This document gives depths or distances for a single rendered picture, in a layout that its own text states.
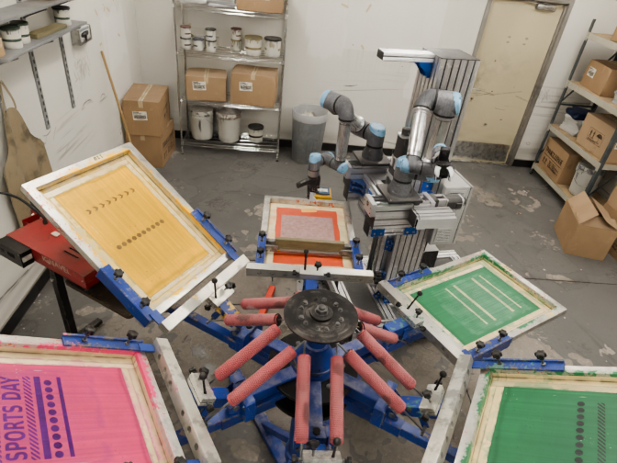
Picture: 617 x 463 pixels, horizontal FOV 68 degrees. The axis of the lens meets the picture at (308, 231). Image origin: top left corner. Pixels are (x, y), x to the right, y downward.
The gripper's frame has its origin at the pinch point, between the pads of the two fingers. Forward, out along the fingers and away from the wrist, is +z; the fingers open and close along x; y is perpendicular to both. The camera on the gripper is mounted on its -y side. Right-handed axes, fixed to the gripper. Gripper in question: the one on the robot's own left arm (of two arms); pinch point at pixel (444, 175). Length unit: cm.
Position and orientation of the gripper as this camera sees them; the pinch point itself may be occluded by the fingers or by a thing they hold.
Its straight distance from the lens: 221.0
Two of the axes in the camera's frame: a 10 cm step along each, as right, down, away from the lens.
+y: 0.4, 8.4, 5.4
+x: -9.8, -0.7, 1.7
